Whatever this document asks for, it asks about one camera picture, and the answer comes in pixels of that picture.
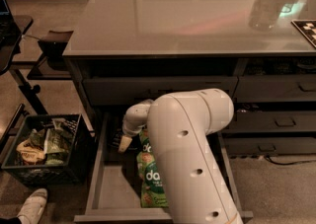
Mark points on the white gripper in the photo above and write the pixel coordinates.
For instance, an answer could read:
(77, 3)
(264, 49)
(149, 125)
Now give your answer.
(130, 129)

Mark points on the dark blue Kettle chip bag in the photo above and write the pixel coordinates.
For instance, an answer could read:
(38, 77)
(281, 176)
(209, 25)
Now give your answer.
(116, 138)

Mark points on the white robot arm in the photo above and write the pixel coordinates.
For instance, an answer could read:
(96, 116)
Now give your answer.
(177, 125)

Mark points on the green Dang bag middle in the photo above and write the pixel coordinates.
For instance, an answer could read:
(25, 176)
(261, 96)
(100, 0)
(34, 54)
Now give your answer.
(144, 140)

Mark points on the green dang bag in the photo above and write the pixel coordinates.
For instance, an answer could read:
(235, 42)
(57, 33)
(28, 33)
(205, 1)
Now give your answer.
(144, 140)
(152, 192)

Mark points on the grey top left drawer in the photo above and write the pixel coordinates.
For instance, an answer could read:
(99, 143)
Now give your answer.
(117, 91)

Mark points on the open grey middle drawer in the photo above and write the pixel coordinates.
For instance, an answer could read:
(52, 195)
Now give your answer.
(114, 195)

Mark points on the green Dang bag front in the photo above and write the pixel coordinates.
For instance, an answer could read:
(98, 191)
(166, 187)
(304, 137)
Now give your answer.
(152, 192)

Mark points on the green snack bag in crate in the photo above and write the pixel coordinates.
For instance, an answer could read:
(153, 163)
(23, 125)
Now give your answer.
(56, 148)

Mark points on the yellow snack bag in crate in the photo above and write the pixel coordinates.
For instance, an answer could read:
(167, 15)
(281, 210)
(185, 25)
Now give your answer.
(30, 154)

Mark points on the grey cabinet with counter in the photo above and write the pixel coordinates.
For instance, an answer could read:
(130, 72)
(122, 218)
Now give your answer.
(167, 38)

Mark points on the grey right bottom drawer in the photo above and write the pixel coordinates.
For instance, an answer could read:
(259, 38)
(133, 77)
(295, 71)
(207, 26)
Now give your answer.
(271, 146)

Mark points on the grey right middle drawer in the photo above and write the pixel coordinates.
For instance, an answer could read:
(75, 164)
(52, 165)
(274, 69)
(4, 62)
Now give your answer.
(268, 122)

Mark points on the grey right top drawer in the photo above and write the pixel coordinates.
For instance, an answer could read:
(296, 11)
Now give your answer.
(276, 88)

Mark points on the black plastic crate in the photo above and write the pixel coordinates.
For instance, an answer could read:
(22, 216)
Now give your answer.
(73, 128)

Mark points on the white shoe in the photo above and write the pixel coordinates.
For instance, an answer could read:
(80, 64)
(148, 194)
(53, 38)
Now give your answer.
(33, 208)

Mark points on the black stand with tray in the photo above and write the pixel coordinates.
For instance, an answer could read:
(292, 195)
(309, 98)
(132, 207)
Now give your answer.
(17, 84)

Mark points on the black and white marker tag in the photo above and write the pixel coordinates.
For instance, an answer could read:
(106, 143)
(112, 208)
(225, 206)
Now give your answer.
(308, 29)

